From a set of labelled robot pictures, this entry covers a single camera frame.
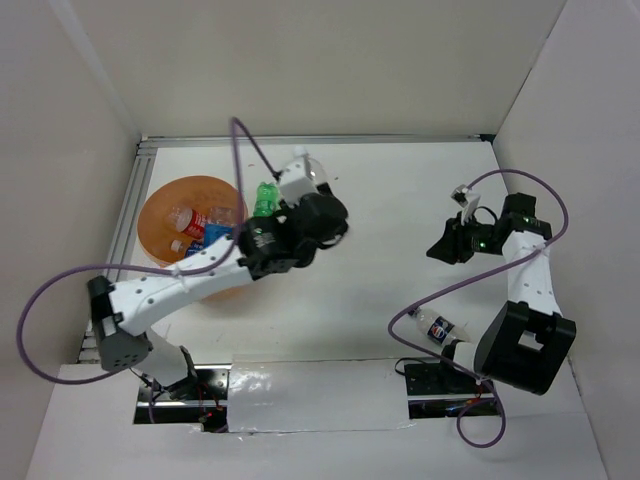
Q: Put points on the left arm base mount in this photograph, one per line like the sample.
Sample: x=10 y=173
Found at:
x=204 y=406

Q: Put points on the white taped cover plate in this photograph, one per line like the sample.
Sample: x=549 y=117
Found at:
x=324 y=396

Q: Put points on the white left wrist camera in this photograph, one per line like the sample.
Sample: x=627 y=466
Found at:
x=295 y=182

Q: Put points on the orange plastic bin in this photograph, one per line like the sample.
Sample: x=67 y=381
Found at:
x=201 y=193

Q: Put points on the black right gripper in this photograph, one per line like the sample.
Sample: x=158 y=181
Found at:
x=453 y=243

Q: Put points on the clear white cap bottle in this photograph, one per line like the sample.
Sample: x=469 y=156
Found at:
x=315 y=168

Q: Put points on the blue label blue cap bottle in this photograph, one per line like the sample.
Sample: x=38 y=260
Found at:
x=185 y=249

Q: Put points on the red label red cap bottle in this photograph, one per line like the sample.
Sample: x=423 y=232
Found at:
x=186 y=220

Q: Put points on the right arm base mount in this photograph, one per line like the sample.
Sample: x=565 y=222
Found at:
x=435 y=390

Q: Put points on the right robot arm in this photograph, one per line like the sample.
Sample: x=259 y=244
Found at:
x=527 y=342

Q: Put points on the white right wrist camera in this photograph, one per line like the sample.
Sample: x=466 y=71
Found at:
x=468 y=200

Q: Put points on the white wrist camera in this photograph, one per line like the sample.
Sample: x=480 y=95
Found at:
x=295 y=182
x=468 y=200

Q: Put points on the green plastic bottle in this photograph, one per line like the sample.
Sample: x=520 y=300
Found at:
x=267 y=199

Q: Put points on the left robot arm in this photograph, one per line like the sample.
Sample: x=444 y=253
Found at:
x=123 y=313

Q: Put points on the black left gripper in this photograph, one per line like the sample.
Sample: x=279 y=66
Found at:
x=342 y=228

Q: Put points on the pepsi bottle black cap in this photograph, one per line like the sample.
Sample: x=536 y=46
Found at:
x=437 y=328

